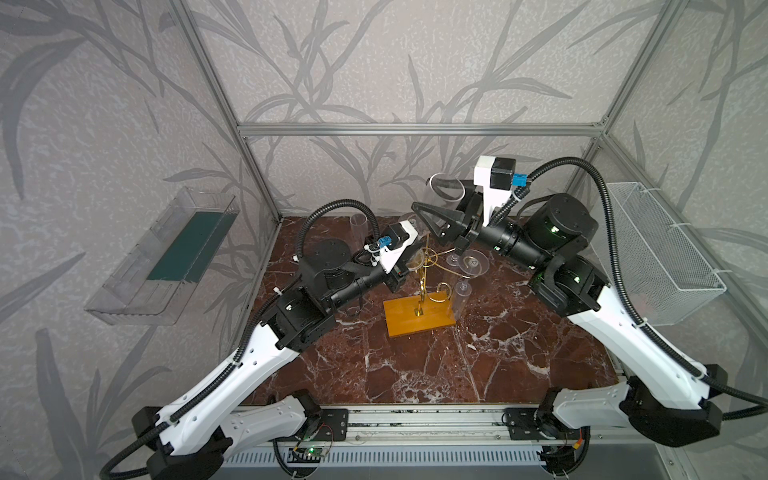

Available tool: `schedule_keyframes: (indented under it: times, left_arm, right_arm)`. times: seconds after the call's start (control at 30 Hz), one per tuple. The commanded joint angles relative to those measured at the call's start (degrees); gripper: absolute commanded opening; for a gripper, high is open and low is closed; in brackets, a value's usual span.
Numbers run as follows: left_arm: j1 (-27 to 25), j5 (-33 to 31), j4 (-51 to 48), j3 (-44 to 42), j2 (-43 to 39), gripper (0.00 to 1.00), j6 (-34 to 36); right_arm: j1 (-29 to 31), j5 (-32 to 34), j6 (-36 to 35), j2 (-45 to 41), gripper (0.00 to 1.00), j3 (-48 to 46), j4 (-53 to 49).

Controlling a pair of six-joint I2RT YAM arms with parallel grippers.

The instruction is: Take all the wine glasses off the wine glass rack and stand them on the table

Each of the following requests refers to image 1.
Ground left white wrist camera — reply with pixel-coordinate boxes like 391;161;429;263
364;220;418;274

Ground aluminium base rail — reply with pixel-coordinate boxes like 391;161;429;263
221;403;667;480

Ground clear plastic wall bin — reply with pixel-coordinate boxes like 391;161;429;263
85;187;240;326

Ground gold wire glass rack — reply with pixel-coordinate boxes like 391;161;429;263
412;237;464;303

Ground yellow wooden rack base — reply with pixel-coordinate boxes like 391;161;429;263
383;292;456;337

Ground round wine glass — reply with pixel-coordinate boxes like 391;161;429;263
424;173;474;209

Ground right black corrugated cable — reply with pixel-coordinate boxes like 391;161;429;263
488;157;768;421

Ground black corrugated cable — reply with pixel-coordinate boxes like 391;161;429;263
488;157;768;421
98;199;381;480

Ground clear wine glass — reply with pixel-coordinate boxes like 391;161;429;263
445;252;461;267
452;249;489;319
349;213;369;241

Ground left black corrugated cable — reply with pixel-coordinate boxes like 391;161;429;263
98;199;381;480

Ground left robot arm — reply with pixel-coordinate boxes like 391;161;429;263
134;222;421;479

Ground green circuit board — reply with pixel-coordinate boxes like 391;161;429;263
288;445;331;464

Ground white wire mesh basket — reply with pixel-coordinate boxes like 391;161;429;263
607;182;727;327

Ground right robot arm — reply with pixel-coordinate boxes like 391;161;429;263
412;192;724;447

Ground aluminium frame struts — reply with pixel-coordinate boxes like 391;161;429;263
167;0;768;409

